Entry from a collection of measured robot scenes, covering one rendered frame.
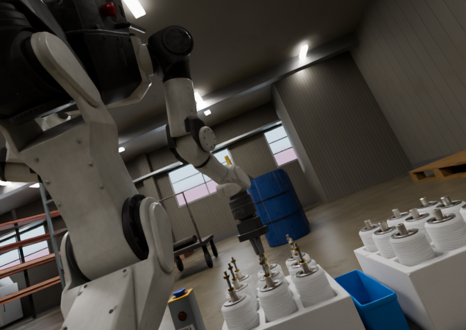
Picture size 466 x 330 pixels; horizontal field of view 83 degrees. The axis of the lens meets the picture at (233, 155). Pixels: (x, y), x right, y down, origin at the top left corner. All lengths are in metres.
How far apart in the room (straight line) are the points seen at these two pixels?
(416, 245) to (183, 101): 0.77
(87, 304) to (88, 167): 0.22
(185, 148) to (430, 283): 0.76
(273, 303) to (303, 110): 5.64
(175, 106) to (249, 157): 6.72
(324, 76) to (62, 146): 6.35
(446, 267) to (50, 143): 0.97
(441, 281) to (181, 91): 0.87
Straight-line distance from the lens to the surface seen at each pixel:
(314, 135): 6.16
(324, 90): 6.53
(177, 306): 0.97
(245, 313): 0.89
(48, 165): 0.58
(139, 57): 0.84
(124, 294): 0.50
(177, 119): 0.78
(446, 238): 1.00
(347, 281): 1.23
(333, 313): 0.87
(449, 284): 0.96
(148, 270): 0.51
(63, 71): 0.53
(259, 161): 7.44
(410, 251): 0.94
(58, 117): 1.20
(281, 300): 0.87
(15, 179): 1.03
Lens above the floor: 0.49
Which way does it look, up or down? 12 degrees up
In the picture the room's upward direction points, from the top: 22 degrees counter-clockwise
